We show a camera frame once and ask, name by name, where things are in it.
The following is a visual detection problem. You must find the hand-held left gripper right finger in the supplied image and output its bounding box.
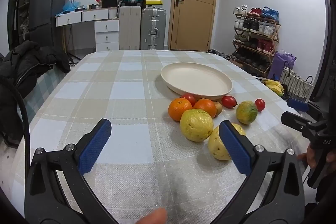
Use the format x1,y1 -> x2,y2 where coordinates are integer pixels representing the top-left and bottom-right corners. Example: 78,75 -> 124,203
210,120 -> 305,224

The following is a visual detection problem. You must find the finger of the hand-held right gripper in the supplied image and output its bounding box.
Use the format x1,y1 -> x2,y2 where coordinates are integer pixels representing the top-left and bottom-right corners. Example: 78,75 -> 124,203
287,98 -> 328,115
281,111 -> 320,138

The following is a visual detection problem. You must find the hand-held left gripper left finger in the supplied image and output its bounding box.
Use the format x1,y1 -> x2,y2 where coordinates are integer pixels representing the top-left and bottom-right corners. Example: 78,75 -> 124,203
24,118 -> 118,224

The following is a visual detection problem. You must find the yellow spotted guava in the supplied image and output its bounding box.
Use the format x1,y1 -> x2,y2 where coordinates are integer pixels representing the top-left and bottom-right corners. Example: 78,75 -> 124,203
208,123 -> 246,161

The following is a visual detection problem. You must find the green orange guava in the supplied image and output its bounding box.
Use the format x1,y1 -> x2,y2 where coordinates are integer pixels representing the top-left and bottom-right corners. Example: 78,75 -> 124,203
236,101 -> 258,125

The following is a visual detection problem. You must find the small red tomato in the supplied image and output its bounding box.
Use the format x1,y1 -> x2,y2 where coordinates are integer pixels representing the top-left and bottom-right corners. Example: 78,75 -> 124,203
255,98 -> 266,112

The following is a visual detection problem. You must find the small brown fruit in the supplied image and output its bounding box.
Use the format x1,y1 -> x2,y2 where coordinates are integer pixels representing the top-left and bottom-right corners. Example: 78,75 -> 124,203
213,101 -> 223,118

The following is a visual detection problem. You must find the yellow green guava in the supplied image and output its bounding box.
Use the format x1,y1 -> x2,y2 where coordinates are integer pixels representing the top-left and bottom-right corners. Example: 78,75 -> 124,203
180,109 -> 214,142

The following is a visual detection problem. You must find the orange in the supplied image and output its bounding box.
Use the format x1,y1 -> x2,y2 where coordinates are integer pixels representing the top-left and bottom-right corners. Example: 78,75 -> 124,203
168,98 -> 193,122
193,99 -> 217,118

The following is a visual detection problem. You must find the large red tomato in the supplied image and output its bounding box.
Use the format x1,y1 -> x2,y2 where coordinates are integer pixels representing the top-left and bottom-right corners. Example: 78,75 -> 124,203
181,93 -> 196,106

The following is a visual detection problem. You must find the cream round plate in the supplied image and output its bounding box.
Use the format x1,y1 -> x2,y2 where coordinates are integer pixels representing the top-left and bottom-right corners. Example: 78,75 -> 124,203
161,62 -> 233,97

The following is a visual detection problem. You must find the person's right hand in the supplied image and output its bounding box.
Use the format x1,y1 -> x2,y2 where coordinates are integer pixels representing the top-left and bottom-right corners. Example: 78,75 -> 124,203
298,146 -> 319,168

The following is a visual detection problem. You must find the person's left hand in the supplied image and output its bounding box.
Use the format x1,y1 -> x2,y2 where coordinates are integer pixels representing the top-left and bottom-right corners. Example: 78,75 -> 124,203
138,208 -> 168,224

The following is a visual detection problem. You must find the woven basket bag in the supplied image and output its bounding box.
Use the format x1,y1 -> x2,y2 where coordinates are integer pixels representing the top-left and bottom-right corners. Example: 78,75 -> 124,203
279,61 -> 314,102

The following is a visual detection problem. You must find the bunch of bananas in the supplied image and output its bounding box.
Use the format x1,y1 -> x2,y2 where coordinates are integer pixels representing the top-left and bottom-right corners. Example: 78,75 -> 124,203
263,79 -> 285,96

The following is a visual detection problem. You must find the purple bag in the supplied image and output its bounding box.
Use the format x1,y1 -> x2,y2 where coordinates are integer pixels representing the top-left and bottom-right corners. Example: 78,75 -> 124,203
267,50 -> 297,81

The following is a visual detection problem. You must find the plaid covered chair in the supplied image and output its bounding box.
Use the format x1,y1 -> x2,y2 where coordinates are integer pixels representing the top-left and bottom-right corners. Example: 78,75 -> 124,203
16,63 -> 65,123

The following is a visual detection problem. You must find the wooden shoe rack with shoes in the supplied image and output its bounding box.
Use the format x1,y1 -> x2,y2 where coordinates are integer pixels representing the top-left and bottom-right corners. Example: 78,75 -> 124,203
232,5 -> 279,73

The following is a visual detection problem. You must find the pile of floor shoes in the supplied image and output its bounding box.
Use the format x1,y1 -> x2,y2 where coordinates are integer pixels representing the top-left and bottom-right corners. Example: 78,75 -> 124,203
207,48 -> 232,60

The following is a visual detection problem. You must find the black jacket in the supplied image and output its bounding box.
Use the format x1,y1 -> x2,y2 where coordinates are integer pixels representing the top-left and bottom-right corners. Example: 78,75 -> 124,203
0,40 -> 71,148

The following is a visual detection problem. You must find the white desk with drawers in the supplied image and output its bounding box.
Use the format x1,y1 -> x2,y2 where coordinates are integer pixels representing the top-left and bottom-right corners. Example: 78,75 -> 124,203
55,7 -> 120,52

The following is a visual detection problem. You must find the beige suitcase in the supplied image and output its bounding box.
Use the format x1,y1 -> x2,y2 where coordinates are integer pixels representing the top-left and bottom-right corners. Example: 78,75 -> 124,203
119,5 -> 142,50

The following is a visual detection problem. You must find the silver suitcase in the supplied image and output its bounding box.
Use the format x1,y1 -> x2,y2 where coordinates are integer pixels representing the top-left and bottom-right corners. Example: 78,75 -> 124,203
140,8 -> 167,50

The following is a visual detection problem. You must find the blue plastic bag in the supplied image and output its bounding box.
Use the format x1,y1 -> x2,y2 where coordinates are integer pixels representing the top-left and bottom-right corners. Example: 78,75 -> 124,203
62,1 -> 81,14

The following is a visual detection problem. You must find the wooden door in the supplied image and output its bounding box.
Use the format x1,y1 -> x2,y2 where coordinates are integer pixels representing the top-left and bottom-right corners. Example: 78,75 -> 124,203
168,0 -> 219,51

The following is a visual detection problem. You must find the dark grey refrigerator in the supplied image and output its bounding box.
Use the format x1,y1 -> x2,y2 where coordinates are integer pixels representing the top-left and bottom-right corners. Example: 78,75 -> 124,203
28,0 -> 69,48

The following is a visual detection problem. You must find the yellow and white box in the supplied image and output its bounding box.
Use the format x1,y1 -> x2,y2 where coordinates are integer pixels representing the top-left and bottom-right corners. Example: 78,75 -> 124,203
145,0 -> 163,9

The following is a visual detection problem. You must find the dark shelf unit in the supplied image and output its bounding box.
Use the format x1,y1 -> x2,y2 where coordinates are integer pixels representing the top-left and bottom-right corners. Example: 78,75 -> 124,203
7,0 -> 35,49

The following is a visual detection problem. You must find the black cable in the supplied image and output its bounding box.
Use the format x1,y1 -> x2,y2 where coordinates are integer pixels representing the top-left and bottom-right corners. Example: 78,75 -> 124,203
0,75 -> 31,164

